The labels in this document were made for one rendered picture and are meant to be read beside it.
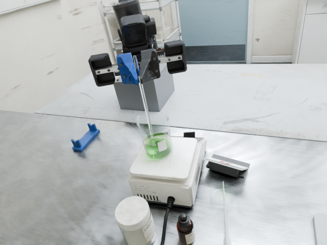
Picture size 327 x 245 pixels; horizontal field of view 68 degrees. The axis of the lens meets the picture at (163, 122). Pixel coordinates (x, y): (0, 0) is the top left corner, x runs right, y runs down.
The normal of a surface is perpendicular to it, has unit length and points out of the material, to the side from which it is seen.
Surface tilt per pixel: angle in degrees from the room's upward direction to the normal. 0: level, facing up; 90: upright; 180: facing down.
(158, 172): 0
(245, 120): 0
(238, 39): 90
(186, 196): 90
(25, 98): 90
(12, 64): 90
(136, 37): 109
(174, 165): 0
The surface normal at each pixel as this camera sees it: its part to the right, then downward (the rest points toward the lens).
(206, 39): -0.36, 0.57
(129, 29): 0.17, 0.77
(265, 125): -0.15, -0.82
